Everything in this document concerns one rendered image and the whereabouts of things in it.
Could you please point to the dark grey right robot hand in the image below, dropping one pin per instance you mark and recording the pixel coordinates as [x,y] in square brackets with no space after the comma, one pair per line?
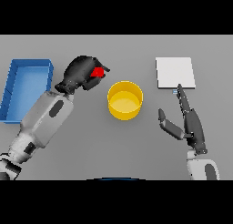
[191,124]

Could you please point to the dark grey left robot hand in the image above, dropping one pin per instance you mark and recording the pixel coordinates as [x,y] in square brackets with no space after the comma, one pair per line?
[77,73]

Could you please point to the red beaker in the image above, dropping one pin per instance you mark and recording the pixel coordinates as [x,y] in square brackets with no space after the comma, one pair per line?
[97,72]

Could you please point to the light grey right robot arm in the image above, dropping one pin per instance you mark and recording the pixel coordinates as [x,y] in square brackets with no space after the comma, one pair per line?
[200,170]

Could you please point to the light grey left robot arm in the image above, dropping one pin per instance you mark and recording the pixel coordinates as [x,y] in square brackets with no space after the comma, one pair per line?
[42,118]

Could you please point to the pale square measuring scale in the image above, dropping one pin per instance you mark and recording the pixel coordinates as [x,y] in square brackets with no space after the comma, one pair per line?
[175,72]

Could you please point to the yellow bowl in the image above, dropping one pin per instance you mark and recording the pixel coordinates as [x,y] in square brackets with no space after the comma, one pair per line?
[125,103]

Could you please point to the blue tray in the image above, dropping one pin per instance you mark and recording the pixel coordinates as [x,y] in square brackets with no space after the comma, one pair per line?
[25,88]

